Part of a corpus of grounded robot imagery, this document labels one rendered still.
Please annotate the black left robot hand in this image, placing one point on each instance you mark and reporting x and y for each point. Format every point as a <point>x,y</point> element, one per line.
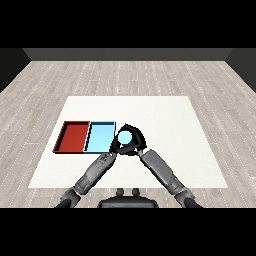
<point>113,145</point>

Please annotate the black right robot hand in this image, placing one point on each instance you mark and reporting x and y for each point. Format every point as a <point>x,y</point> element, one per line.
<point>139,138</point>

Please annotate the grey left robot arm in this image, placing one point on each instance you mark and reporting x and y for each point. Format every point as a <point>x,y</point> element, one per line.
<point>95,170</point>

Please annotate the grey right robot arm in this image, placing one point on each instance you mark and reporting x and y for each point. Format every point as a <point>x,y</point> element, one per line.
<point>163,173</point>

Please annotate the small blue can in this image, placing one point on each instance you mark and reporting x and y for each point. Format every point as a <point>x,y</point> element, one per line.
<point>125,137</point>

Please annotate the light blue shallow open box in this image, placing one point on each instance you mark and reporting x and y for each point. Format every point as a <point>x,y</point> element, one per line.
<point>99,136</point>

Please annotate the red shallow open box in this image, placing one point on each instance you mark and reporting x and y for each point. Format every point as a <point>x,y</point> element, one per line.
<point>72,136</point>

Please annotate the dark grey robot body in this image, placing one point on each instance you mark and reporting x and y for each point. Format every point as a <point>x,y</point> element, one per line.
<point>128,201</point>

